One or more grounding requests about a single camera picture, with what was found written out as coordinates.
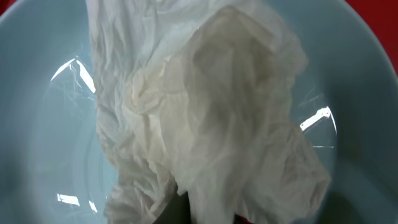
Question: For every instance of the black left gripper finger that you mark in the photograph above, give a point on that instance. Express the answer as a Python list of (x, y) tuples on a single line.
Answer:
[(177, 211)]

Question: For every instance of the light blue round plate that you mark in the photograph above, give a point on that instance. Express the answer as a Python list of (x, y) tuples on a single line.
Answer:
[(52, 166)]

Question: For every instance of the red plastic tray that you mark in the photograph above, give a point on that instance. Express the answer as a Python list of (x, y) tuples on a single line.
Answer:
[(379, 18)]

